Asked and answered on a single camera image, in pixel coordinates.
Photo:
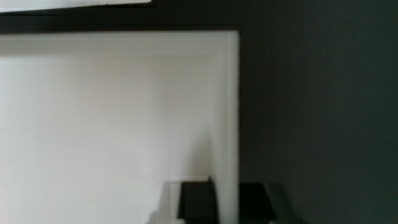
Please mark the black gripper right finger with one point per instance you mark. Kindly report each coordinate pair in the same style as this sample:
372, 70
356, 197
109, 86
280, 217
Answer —
266, 205

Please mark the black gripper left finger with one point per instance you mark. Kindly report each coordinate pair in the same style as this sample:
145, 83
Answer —
186, 201

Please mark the white drawer box front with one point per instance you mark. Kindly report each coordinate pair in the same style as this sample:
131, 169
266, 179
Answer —
118, 125

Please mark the white drawer box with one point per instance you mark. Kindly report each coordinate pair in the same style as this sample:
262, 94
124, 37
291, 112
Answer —
118, 125
28, 5

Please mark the white drawer box rear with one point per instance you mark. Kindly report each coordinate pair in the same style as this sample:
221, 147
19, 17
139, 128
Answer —
28, 5

